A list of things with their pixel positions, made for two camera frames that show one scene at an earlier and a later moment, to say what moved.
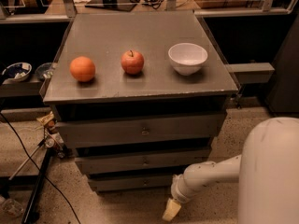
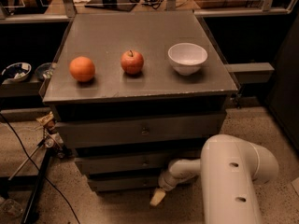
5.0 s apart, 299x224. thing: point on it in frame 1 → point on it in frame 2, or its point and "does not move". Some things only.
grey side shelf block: x=251 y=72 does not move
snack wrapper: x=46 y=119 does not move
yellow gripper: x=178 y=192 → x=164 y=181
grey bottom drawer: x=114 y=183 does not move
